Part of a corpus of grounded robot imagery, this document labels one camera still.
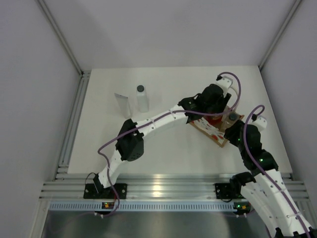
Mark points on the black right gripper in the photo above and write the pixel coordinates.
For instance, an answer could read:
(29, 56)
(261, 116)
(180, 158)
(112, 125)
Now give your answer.
(231, 132)

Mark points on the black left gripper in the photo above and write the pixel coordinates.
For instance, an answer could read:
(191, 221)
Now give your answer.
(223, 101)

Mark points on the canvas watermelon print bag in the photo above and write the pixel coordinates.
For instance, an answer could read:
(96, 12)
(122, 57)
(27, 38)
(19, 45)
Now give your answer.
(213, 132)

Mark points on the white bottle dark cap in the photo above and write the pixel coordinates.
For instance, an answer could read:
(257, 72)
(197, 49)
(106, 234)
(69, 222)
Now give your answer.
(142, 99)

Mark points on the silver tube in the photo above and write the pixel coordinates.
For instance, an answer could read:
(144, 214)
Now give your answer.
(123, 104)

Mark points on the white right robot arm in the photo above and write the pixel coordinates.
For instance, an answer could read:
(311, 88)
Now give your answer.
(262, 185)

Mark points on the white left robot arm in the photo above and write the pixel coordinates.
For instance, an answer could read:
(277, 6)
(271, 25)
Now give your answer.
(129, 144)

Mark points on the clear bottle grey cap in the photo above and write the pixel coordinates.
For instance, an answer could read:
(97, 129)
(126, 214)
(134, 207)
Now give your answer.
(230, 120)

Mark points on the red capped bottle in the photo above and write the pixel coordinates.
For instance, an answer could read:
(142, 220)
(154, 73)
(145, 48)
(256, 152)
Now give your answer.
(214, 120)

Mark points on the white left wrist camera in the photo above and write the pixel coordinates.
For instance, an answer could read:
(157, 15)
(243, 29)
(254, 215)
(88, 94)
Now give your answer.
(224, 83)

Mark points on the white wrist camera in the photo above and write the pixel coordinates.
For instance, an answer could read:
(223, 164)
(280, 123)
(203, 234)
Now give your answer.
(260, 123)
(224, 83)

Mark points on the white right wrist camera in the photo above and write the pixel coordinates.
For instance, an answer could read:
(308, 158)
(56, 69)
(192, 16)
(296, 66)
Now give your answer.
(260, 123)

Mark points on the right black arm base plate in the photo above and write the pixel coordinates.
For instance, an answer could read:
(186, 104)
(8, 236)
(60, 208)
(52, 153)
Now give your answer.
(226, 192)

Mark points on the right aluminium frame post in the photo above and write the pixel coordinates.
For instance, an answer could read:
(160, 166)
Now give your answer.
(294, 8)

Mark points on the aluminium frame post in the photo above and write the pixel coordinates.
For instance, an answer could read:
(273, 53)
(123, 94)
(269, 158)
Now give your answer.
(44, 8)
(294, 8)

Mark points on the left aluminium frame post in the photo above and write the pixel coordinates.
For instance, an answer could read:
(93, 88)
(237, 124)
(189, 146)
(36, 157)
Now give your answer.
(44, 8)

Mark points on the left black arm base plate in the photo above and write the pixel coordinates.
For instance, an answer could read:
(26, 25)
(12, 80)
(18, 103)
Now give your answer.
(90, 192)

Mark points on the aluminium front rail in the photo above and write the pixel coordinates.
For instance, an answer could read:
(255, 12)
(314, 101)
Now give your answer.
(139, 187)

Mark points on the slotted grey cable duct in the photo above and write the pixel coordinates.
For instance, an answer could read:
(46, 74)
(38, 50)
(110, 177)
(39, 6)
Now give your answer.
(143, 206)

